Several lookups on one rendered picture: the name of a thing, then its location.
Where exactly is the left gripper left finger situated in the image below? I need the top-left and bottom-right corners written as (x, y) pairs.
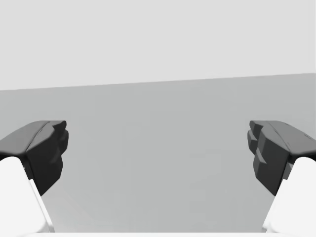
top-left (0, 120), bottom-right (70, 234)

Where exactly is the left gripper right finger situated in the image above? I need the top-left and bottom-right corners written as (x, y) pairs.
top-left (247, 120), bottom-right (316, 234)

